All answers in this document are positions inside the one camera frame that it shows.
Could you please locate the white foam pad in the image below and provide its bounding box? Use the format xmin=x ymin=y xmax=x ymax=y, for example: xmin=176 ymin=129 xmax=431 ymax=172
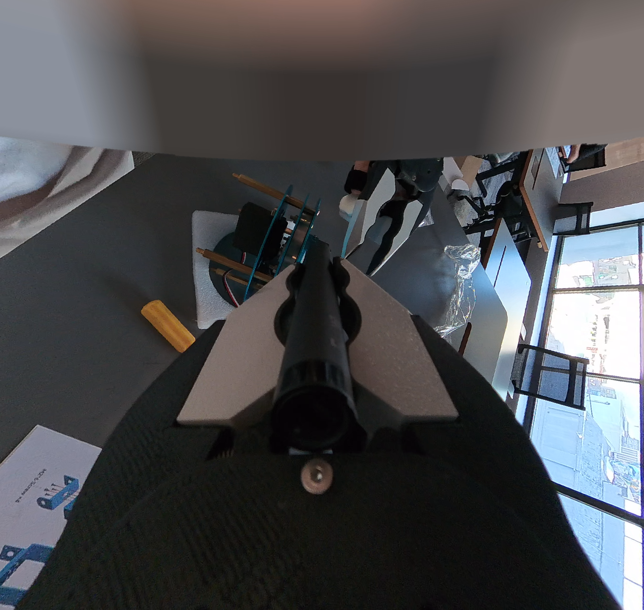
xmin=191 ymin=210 xmax=262 ymax=330

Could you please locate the yellow grip handle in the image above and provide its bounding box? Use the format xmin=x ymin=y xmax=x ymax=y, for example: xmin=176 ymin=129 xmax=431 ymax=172
xmin=141 ymin=299 xmax=196 ymax=353

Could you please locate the crumpled clear plastic wrap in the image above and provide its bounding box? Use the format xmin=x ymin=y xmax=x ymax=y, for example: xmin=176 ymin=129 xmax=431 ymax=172
xmin=433 ymin=243 xmax=484 ymax=339

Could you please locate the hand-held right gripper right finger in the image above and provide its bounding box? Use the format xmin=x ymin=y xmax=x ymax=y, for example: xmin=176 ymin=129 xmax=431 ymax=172
xmin=333 ymin=259 xmax=460 ymax=437

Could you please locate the black desk panel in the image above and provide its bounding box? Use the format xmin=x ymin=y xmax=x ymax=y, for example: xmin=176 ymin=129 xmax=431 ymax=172
xmin=485 ymin=218 xmax=533 ymax=319

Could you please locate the dark grey desk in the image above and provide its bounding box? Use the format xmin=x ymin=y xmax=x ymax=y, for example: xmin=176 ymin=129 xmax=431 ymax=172
xmin=0 ymin=153 xmax=509 ymax=470
xmin=460 ymin=218 xmax=533 ymax=402
xmin=518 ymin=147 xmax=572 ymax=254

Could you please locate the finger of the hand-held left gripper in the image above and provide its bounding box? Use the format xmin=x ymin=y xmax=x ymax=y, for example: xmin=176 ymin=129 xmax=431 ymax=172
xmin=342 ymin=167 xmax=400 ymax=261
xmin=366 ymin=201 xmax=433 ymax=276

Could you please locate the large glass window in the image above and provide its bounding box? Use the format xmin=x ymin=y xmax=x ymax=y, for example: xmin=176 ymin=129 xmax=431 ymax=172
xmin=523 ymin=220 xmax=644 ymax=610

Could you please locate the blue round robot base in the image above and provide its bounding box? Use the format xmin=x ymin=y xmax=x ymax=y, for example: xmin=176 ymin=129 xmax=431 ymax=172
xmin=196 ymin=172 xmax=323 ymax=304

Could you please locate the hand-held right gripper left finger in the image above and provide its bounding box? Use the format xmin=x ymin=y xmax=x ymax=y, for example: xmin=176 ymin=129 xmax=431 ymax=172
xmin=176 ymin=263 xmax=304 ymax=429

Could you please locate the person's white clothing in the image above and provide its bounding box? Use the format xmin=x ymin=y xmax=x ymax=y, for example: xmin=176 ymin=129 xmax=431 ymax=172
xmin=0 ymin=137 xmax=136 ymax=259

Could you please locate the black mesh chair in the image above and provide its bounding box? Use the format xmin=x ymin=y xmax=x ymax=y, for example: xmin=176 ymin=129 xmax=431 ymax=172
xmin=511 ymin=343 xmax=589 ymax=412
xmin=553 ymin=202 xmax=594 ymax=238

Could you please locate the printed instruction sheet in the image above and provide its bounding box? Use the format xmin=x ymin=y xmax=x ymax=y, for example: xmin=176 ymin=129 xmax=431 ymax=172
xmin=0 ymin=425 xmax=103 ymax=608

